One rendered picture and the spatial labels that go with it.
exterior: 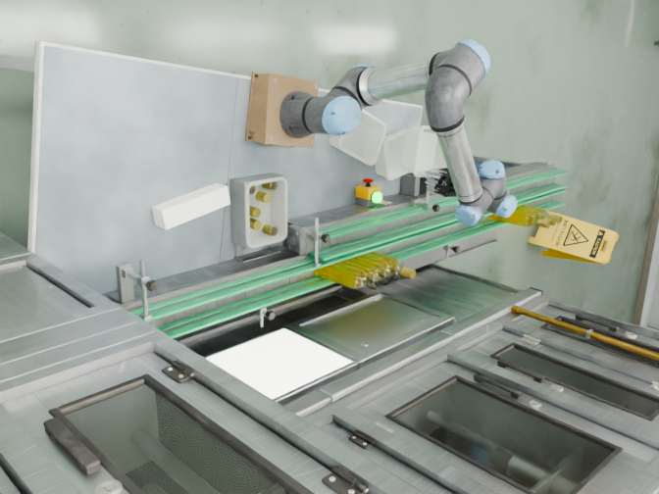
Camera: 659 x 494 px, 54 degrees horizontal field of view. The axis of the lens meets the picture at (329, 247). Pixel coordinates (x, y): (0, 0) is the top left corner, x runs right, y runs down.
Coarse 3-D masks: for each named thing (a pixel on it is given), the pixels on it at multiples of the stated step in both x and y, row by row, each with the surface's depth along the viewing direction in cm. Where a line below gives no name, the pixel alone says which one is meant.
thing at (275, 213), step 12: (264, 180) 212; (276, 180) 215; (276, 192) 222; (252, 204) 220; (264, 204) 223; (276, 204) 224; (264, 216) 225; (276, 216) 225; (252, 240) 219; (264, 240) 220; (276, 240) 222
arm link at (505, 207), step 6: (504, 198) 203; (510, 198) 203; (492, 204) 204; (498, 204) 204; (504, 204) 202; (510, 204) 203; (516, 204) 206; (486, 210) 209; (492, 210) 206; (498, 210) 204; (504, 210) 203; (510, 210) 205; (504, 216) 204
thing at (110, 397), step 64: (128, 320) 134; (0, 384) 109; (64, 384) 113; (128, 384) 113; (192, 384) 113; (0, 448) 92; (64, 448) 96; (128, 448) 96; (192, 448) 97; (256, 448) 96; (320, 448) 94
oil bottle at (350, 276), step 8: (336, 264) 228; (344, 264) 228; (320, 272) 231; (328, 272) 228; (336, 272) 225; (344, 272) 222; (352, 272) 220; (360, 272) 220; (336, 280) 226; (344, 280) 223; (352, 280) 220; (360, 280) 219
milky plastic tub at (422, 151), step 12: (408, 132) 222; (420, 132) 218; (432, 132) 234; (408, 144) 223; (420, 144) 231; (432, 144) 236; (408, 156) 223; (420, 156) 232; (432, 156) 237; (408, 168) 223; (420, 168) 233; (432, 168) 239
